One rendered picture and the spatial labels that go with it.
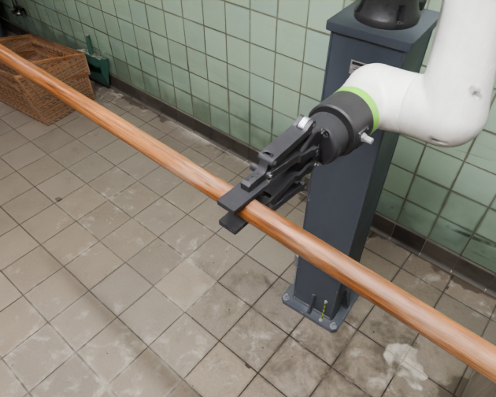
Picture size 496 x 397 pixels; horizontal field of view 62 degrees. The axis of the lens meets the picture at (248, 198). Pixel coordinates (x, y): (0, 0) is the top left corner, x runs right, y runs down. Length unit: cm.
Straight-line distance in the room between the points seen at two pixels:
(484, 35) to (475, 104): 9
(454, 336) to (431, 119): 35
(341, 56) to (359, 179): 36
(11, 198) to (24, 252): 42
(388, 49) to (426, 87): 34
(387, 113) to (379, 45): 33
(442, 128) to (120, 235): 173
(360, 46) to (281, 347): 118
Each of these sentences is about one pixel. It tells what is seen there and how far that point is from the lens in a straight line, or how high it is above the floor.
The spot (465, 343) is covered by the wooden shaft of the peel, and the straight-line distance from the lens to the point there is 47.
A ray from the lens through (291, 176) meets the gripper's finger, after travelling 61.
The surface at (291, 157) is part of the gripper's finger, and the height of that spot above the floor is 122.
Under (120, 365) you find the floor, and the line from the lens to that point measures 179.
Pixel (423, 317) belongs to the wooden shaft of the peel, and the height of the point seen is 121.
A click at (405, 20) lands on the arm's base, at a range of 105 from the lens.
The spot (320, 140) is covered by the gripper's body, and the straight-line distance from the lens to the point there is 63.
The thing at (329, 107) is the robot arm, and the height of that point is 124.
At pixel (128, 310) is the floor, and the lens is 190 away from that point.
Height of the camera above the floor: 159
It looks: 45 degrees down
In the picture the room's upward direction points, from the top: straight up
